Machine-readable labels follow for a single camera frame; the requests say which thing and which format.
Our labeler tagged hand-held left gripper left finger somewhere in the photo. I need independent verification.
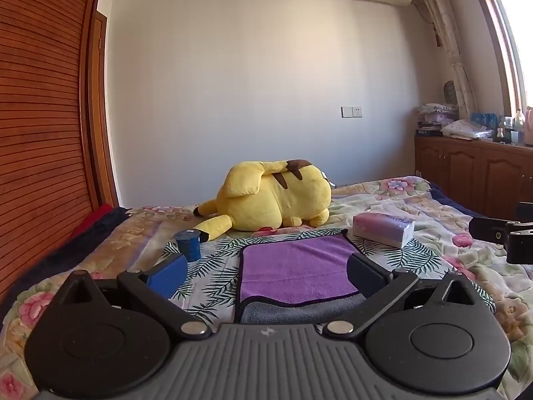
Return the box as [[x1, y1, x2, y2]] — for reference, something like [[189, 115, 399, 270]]
[[62, 253, 212, 339]]

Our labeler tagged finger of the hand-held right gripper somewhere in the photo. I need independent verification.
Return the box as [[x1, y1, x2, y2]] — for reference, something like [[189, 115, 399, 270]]
[[505, 221, 533, 266], [468, 215, 517, 243]]

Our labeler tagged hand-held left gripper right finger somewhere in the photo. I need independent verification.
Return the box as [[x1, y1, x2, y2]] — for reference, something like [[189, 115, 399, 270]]
[[324, 253, 480, 339]]

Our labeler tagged purple towel with grey underside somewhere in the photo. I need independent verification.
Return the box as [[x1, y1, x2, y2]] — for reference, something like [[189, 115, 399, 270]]
[[233, 229, 375, 325]]

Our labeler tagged dark blue cup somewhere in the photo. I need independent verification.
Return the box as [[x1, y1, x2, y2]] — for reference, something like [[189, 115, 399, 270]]
[[174, 230, 202, 263]]

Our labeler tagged leaf print cloth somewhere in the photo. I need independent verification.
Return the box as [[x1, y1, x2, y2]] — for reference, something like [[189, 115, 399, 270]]
[[160, 228, 448, 326]]

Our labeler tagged pink tissue pack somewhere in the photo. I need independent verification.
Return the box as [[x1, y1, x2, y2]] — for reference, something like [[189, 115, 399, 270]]
[[352, 212, 416, 249]]

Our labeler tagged wooden cabinet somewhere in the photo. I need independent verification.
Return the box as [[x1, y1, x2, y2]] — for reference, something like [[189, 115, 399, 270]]
[[414, 132, 533, 222]]

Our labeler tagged red cloth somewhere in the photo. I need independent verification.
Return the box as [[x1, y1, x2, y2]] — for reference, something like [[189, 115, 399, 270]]
[[71, 203, 115, 238]]

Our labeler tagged dark blue blanket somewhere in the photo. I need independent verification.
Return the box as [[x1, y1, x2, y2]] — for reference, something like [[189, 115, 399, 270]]
[[17, 206, 134, 296]]

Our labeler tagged blue box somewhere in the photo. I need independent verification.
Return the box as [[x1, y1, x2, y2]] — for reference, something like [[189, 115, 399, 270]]
[[470, 112, 498, 131]]

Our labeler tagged white crumpled cloth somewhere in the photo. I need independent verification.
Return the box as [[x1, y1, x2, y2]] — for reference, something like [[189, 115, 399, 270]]
[[440, 119, 496, 140]]

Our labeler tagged yellow plush toy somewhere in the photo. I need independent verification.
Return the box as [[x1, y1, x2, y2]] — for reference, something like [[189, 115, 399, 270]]
[[193, 159, 332, 242]]

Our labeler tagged stack of folded clothes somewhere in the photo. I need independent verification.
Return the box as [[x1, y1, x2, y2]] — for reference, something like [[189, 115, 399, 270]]
[[417, 102, 459, 136]]

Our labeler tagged wooden slatted wardrobe door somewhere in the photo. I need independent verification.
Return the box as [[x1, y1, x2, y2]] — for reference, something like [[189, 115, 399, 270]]
[[0, 0, 119, 296]]

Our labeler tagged beige curtain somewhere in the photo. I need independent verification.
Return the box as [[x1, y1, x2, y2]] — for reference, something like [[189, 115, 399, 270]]
[[410, 0, 479, 122]]

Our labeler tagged window with wooden frame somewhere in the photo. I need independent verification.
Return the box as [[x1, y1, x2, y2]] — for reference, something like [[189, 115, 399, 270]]
[[479, 0, 533, 113]]

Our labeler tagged wooden door frame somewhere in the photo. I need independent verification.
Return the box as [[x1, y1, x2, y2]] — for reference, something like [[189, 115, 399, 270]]
[[85, 8, 121, 209]]

